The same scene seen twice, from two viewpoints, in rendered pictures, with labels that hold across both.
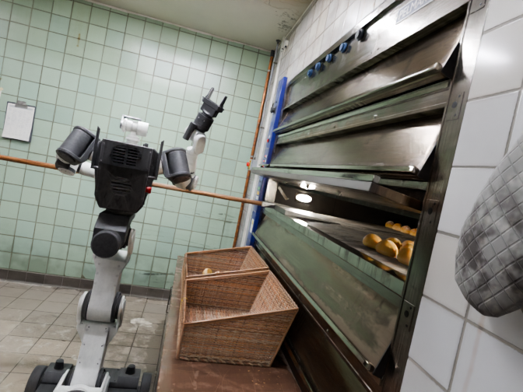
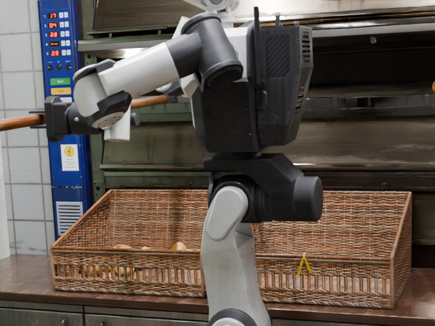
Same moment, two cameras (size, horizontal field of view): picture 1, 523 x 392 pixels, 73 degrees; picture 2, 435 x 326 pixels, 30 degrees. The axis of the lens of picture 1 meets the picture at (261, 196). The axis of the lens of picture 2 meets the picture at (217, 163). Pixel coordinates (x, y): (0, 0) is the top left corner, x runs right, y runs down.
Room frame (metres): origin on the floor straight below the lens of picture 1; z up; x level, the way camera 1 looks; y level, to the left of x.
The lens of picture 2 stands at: (0.55, 2.40, 1.31)
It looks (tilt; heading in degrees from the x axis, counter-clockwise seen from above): 7 degrees down; 303
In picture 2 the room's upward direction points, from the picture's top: 3 degrees counter-clockwise
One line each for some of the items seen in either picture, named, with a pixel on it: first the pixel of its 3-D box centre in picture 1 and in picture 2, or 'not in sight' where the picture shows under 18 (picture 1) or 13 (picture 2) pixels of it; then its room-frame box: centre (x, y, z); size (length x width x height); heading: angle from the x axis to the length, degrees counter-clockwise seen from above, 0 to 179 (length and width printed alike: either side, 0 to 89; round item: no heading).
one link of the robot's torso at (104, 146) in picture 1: (125, 173); (249, 82); (1.59, 0.62, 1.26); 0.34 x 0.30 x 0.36; 107
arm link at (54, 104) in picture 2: not in sight; (70, 118); (2.04, 0.80, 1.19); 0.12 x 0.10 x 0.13; 13
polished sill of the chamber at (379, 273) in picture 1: (303, 228); (328, 103); (1.77, -0.24, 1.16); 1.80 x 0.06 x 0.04; 12
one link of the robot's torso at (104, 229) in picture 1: (113, 231); (264, 187); (1.56, 0.62, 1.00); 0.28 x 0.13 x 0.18; 13
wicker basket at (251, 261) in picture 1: (221, 270); (152, 237); (2.28, 0.16, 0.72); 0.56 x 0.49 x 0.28; 13
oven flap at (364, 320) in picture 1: (294, 253); (327, 143); (1.77, -0.22, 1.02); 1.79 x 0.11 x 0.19; 12
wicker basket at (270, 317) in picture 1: (231, 306); (318, 242); (1.70, 0.03, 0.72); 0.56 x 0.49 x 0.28; 12
